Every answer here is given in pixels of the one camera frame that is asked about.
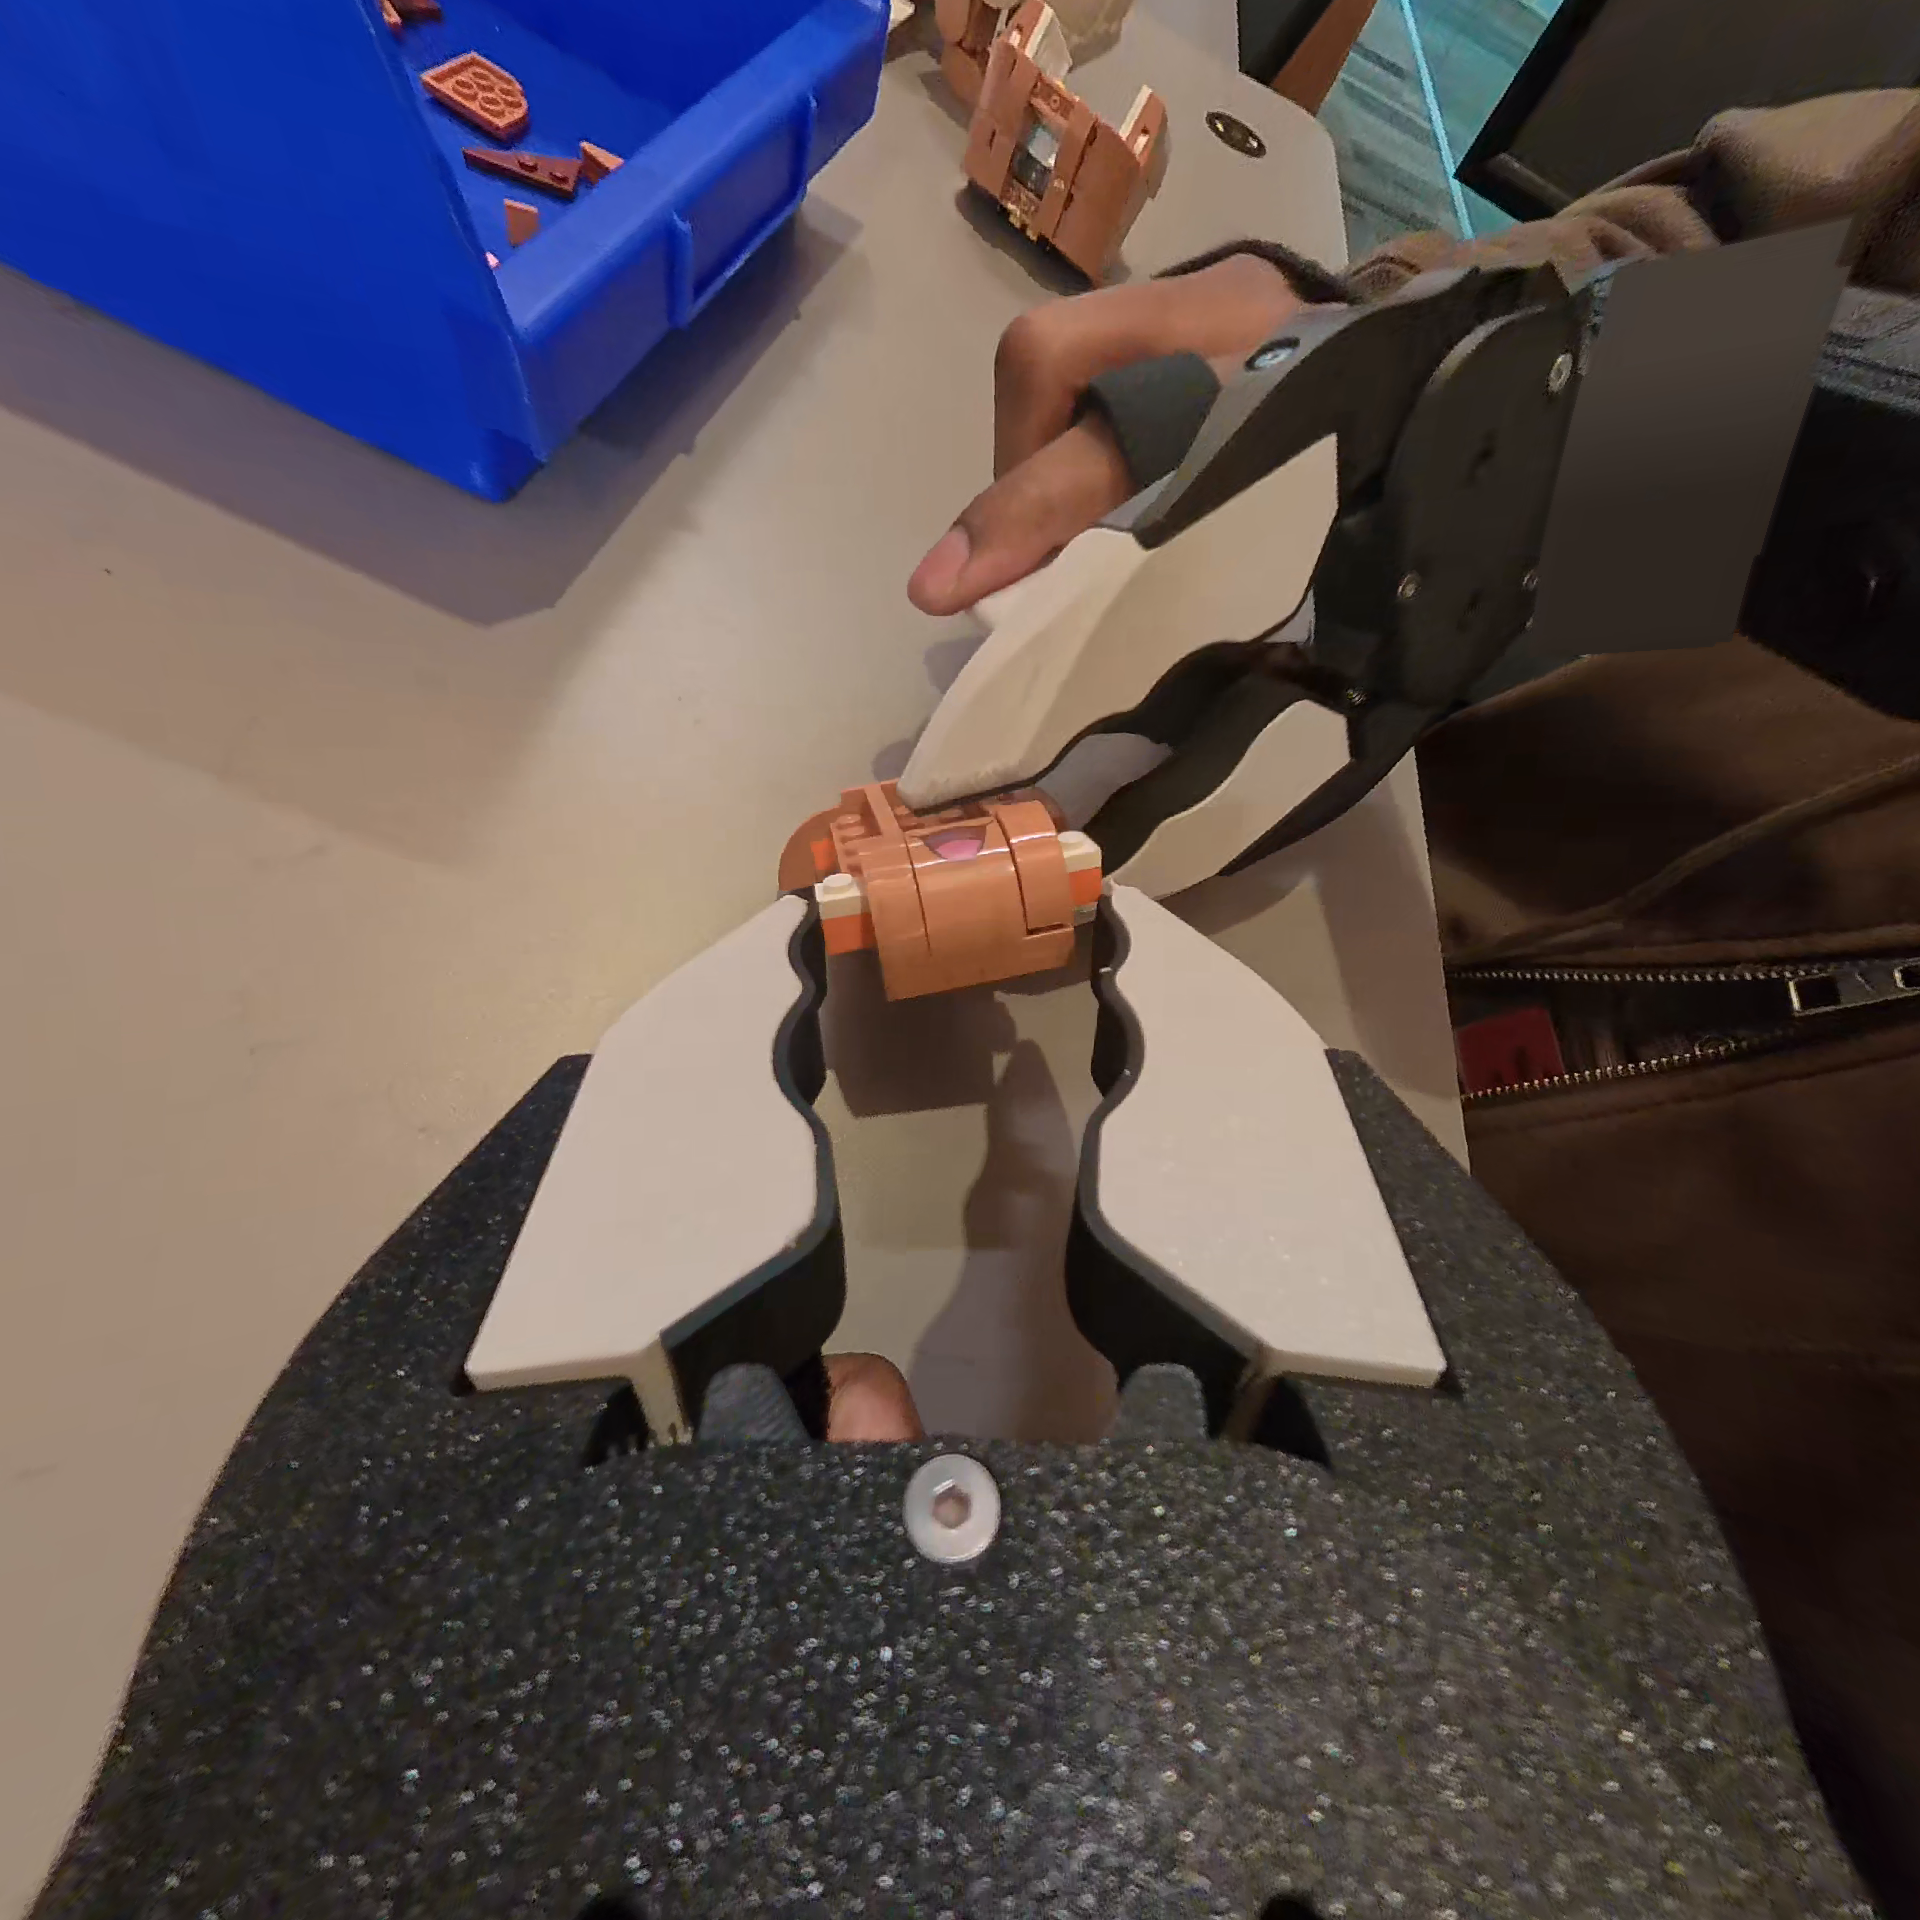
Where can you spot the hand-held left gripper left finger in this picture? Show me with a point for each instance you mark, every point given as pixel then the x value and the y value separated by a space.
pixel 661 1184

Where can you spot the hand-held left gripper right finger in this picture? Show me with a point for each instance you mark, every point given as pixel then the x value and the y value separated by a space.
pixel 1260 1184

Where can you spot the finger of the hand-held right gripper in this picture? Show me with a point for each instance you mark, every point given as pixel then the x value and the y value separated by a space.
pixel 1110 646
pixel 1276 796

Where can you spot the brown lego face piece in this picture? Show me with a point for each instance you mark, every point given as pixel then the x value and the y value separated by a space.
pixel 955 849

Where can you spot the brown lego assembly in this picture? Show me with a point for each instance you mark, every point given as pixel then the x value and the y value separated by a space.
pixel 960 916

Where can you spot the pile of brown lego pieces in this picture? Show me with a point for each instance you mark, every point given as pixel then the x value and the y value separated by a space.
pixel 495 120

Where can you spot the blue plastic bin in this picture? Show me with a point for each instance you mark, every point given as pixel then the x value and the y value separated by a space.
pixel 225 225

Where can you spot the person's right forearm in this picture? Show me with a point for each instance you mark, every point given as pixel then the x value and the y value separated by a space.
pixel 1652 194

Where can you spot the brown lego figure body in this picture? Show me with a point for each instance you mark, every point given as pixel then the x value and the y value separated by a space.
pixel 1051 150

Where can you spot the person's right hand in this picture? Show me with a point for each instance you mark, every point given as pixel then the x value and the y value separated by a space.
pixel 1110 329

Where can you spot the dark round disc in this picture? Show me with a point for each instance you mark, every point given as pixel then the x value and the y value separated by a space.
pixel 1238 133

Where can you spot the person's brown jacket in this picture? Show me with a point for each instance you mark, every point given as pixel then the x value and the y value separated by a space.
pixel 1725 1201

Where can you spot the black framed grey panel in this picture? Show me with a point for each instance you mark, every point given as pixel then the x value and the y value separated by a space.
pixel 1725 77

